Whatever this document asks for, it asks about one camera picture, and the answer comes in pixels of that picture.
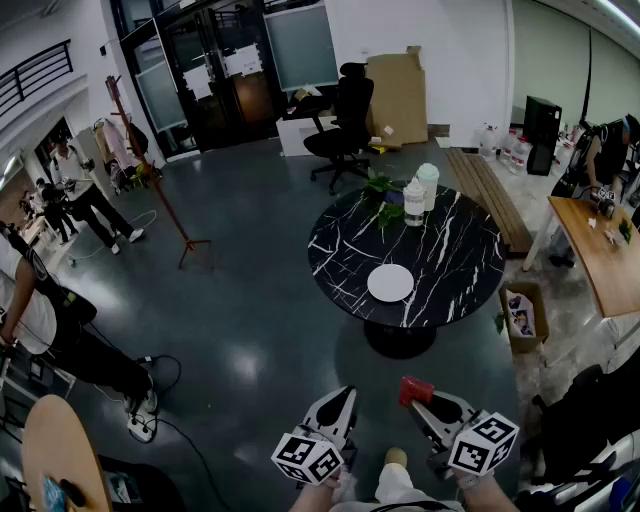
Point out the black office chair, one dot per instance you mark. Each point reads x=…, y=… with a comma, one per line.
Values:
x=350, y=115

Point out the clothes rack with pink garments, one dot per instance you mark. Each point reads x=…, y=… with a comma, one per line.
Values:
x=117, y=145

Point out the person's left forearm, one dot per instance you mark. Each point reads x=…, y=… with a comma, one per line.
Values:
x=312, y=497

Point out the person's white trouser leg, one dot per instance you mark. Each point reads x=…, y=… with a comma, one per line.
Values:
x=395, y=482

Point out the wooden desk with white legs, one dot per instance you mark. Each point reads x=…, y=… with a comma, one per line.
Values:
x=595, y=260

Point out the black tower case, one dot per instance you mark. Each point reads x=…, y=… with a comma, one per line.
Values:
x=541, y=130

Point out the green leafy plant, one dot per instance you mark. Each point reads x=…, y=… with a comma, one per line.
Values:
x=380, y=187

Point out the mint green lidded cup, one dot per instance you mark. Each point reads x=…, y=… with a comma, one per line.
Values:
x=428, y=187

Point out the round black marble table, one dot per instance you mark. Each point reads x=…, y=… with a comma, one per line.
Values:
x=450, y=250

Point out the person's right forearm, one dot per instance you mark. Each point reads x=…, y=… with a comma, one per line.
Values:
x=487, y=497

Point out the slatted wooden bench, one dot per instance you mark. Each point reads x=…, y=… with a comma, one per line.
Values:
x=487, y=195

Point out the white low cabinet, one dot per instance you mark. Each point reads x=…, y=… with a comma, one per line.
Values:
x=295, y=135

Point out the white power strip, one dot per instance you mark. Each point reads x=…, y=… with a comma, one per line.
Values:
x=142, y=427

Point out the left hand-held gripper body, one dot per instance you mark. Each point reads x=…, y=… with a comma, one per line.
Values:
x=307, y=452

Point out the clear bottle with white lid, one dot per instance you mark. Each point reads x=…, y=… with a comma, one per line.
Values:
x=414, y=202

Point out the brown wooden coat rack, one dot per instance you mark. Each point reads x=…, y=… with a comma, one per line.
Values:
x=150, y=170

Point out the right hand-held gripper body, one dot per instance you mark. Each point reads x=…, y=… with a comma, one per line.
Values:
x=482, y=442

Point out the white round plate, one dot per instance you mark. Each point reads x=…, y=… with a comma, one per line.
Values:
x=390, y=283

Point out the black balcony railing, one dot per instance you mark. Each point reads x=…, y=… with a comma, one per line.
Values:
x=35, y=75

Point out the dark blue pouch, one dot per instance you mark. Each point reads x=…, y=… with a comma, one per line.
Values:
x=394, y=198

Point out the group of clear water jugs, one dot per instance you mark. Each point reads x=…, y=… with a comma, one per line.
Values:
x=519, y=155

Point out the open cardboard box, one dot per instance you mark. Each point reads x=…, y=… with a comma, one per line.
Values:
x=522, y=315

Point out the person's beige shoe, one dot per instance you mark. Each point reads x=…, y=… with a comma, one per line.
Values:
x=396, y=455

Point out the round light wooden table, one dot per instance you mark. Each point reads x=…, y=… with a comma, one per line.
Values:
x=55, y=450

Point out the large brown cardboard sheet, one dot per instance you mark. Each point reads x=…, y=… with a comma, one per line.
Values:
x=397, y=100

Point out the small red block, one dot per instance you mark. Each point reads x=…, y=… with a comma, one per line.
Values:
x=415, y=390

